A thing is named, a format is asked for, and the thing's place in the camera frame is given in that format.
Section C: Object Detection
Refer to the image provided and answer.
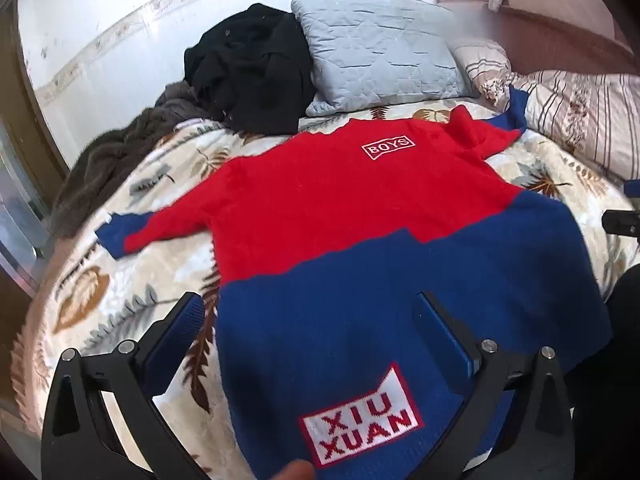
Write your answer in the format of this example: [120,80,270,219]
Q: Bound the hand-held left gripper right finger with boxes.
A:
[412,290,574,480]

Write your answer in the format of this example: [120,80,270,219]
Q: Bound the dark brown door frame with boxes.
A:
[0,0,71,311]

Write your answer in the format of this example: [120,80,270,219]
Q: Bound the striped floral duvet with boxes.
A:
[450,40,640,181]

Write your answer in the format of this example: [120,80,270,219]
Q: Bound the person's left hand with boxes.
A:
[276,459,317,480]

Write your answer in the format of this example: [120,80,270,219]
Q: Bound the black garment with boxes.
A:
[182,3,317,136]

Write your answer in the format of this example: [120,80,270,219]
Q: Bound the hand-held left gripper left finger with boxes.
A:
[41,291,213,480]

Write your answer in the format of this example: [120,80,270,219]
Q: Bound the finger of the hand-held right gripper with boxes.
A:
[601,209,640,237]

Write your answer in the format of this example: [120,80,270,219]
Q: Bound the cream leaf-print blanket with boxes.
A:
[10,97,640,480]

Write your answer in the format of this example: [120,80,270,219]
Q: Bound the person's dark clothing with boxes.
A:
[567,262,640,480]

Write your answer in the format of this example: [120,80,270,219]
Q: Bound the brown padded headboard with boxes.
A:
[435,0,640,78]

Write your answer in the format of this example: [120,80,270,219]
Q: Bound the red and blue knit sweater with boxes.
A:
[95,85,616,480]

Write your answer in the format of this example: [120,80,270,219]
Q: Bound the grey-brown fuzzy blanket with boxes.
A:
[50,80,211,238]

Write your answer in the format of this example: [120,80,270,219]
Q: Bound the lilac bed sheet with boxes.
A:
[172,116,226,134]

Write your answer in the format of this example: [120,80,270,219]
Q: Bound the light blue quilted pillow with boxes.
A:
[291,0,478,117]

